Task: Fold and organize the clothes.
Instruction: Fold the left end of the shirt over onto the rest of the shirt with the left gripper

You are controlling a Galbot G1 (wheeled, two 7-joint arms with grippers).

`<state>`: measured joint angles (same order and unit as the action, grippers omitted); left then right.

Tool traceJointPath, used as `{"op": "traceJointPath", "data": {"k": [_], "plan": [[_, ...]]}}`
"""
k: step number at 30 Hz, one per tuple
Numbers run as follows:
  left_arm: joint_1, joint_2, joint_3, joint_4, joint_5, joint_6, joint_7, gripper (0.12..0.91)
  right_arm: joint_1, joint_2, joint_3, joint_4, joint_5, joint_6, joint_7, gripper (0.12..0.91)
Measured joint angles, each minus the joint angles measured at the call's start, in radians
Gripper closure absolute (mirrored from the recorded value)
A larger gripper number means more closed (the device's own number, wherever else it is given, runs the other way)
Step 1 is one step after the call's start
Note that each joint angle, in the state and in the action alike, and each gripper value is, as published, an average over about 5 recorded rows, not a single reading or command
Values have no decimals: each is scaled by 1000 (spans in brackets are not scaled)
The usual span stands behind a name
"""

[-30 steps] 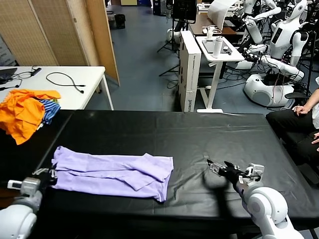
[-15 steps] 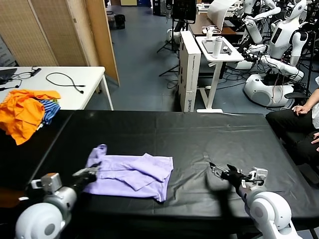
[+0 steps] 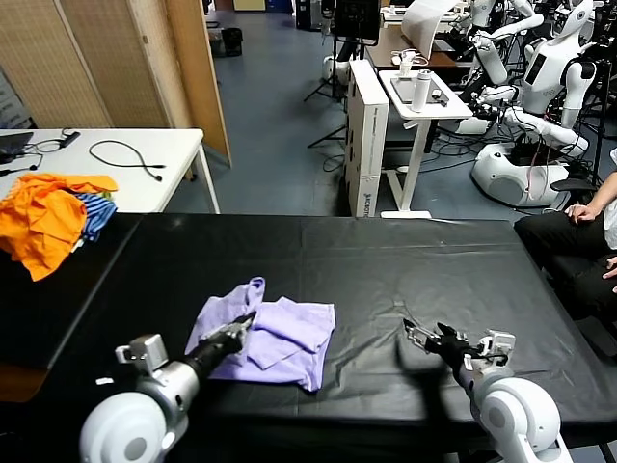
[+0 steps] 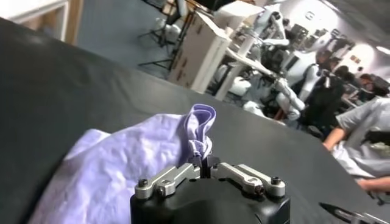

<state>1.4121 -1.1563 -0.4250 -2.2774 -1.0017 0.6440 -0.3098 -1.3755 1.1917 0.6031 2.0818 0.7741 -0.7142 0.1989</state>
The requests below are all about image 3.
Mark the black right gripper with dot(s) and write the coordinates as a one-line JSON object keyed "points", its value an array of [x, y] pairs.
{"points": [[458, 357]]}

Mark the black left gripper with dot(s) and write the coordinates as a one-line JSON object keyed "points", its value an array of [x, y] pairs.
{"points": [[212, 357]]}

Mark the lavender t-shirt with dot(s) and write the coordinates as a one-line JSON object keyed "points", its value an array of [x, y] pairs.
{"points": [[289, 333]]}

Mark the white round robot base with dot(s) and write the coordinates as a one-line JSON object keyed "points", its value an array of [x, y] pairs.
{"points": [[333, 68]]}

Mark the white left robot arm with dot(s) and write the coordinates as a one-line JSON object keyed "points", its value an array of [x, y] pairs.
{"points": [[140, 419]]}

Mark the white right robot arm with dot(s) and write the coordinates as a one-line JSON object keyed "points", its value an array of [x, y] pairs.
{"points": [[520, 415]]}

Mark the white humanoid robot raised arm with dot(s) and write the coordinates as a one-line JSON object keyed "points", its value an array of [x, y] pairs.
{"points": [[491, 58]]}

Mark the bare forearm of seated person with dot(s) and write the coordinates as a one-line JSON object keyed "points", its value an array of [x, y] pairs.
{"points": [[605, 193]]}

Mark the bare hand of seated person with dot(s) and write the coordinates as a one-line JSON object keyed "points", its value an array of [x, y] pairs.
{"points": [[612, 267], [582, 213]]}

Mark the black plastic table cover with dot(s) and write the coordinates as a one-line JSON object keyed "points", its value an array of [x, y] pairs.
{"points": [[410, 270]]}

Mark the small white tag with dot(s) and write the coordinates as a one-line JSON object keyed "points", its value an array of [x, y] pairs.
{"points": [[104, 381]]}

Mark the seated person black trousers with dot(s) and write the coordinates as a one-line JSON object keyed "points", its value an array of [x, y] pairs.
{"points": [[554, 236]]}

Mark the white standing desk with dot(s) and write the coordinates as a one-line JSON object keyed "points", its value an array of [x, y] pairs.
{"points": [[414, 159]]}

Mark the blue striped garment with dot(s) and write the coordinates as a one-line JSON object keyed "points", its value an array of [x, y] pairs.
{"points": [[99, 214]]}

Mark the white table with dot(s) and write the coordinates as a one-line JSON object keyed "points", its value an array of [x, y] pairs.
{"points": [[178, 144]]}

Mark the black padded side table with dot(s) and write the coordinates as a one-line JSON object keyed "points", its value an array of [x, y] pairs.
{"points": [[38, 313]]}

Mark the tall white cardboard box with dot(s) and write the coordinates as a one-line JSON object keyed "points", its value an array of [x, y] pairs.
{"points": [[373, 144]]}

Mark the black office chair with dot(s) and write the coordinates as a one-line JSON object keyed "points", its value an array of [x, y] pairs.
{"points": [[571, 185]]}

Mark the orange garment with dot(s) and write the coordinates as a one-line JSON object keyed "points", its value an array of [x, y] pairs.
{"points": [[38, 222]]}

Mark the white water bottle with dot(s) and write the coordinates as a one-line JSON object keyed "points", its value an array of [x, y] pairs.
{"points": [[419, 91]]}

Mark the gray tablet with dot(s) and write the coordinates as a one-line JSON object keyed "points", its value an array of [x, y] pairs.
{"points": [[402, 89]]}

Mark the black pole stand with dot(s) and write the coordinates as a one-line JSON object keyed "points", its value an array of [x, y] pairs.
{"points": [[600, 120]]}

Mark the black tripod stand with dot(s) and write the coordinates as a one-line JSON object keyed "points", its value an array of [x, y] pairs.
{"points": [[333, 72]]}

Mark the white humanoid robot on base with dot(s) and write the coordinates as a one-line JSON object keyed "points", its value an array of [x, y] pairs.
{"points": [[544, 72]]}

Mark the brown wooden desk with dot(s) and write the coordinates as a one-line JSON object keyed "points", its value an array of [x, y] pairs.
{"points": [[385, 53]]}

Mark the black waste bin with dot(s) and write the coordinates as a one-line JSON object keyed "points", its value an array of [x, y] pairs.
{"points": [[233, 42]]}

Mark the black laptop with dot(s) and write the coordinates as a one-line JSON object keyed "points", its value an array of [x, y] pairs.
{"points": [[12, 144]]}

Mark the wooden folding screen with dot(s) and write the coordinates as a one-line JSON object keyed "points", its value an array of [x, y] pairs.
{"points": [[96, 62]]}

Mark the white curved panel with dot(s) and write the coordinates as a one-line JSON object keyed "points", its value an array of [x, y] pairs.
{"points": [[421, 29]]}

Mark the gray printed board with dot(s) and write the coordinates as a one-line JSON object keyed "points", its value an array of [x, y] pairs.
{"points": [[12, 103]]}

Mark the black monitor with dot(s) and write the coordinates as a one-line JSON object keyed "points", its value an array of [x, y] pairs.
{"points": [[356, 19]]}

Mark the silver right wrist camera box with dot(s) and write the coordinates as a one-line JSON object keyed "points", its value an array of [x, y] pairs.
{"points": [[499, 345]]}

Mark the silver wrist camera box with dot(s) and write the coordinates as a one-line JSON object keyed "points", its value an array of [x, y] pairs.
{"points": [[499, 345], [147, 352]]}

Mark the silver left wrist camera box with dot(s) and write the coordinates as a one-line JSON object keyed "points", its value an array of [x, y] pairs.
{"points": [[147, 352]]}

